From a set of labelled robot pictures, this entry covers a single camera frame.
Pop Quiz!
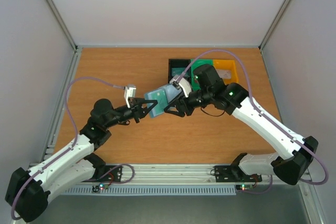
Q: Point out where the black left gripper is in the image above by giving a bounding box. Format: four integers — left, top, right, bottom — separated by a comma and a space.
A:
105, 98, 158, 129

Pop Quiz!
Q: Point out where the teal blue card holder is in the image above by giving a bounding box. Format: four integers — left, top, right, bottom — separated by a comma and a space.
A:
144, 84, 182, 118

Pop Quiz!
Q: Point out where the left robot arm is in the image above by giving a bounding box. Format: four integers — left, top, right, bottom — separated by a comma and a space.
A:
5, 98, 158, 222

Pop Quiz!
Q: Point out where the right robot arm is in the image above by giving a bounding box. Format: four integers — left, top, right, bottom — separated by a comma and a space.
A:
164, 64, 318, 185

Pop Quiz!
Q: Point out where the white card in yellow bin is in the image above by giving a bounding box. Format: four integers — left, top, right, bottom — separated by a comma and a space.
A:
217, 69, 232, 80

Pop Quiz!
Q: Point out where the green storage bin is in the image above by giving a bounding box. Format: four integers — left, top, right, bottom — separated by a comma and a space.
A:
190, 59, 213, 91

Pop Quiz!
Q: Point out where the black storage bin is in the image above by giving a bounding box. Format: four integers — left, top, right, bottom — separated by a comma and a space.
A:
168, 59, 191, 82

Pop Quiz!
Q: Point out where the yellow storage bin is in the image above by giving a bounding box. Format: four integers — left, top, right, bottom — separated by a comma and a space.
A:
213, 59, 239, 84

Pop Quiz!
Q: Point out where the left small circuit board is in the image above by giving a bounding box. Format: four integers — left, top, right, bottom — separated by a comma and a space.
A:
91, 184, 109, 193

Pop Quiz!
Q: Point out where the small circuit board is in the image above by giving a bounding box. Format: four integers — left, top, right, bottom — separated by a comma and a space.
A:
91, 184, 109, 193
236, 184, 255, 191

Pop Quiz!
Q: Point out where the right small circuit board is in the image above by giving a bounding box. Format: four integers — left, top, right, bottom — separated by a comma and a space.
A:
236, 184, 255, 191

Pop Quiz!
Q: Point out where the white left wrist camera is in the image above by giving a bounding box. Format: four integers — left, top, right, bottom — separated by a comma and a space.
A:
124, 84, 137, 108

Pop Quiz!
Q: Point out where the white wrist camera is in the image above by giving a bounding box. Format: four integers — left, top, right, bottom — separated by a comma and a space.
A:
169, 75, 192, 98
124, 84, 137, 108

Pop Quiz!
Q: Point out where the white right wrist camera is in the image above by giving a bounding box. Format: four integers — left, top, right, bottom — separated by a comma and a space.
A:
169, 75, 192, 98

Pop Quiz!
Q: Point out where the aluminium front rail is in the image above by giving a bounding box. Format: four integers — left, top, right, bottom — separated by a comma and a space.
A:
25, 163, 313, 185

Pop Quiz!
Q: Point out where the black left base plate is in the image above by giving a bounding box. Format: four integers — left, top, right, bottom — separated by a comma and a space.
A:
84, 165, 122, 183

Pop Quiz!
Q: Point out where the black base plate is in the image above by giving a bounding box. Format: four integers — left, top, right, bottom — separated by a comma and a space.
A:
84, 165, 122, 183
212, 165, 262, 183

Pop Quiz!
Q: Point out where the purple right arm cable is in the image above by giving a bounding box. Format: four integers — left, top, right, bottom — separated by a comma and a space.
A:
177, 49, 329, 195

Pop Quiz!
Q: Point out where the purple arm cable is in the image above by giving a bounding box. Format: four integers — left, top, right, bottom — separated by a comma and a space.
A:
10, 76, 127, 221
177, 49, 329, 195

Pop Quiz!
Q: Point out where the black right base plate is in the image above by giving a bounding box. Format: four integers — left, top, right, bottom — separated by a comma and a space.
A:
212, 165, 262, 183

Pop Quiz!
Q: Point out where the grey slotted cable duct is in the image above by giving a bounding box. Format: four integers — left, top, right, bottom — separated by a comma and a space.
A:
63, 185, 236, 197

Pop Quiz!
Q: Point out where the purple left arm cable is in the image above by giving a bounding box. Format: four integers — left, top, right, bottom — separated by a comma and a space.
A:
10, 76, 127, 221

